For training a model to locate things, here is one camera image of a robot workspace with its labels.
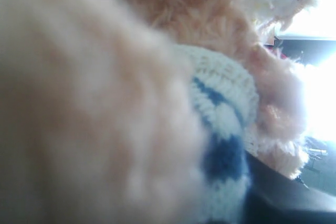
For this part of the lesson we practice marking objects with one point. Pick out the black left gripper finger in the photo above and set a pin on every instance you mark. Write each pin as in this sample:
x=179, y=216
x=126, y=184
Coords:
x=273, y=198

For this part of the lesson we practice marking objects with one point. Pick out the tan teddy bear striped sweater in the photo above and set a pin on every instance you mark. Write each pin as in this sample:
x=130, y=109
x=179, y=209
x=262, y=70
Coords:
x=143, y=111

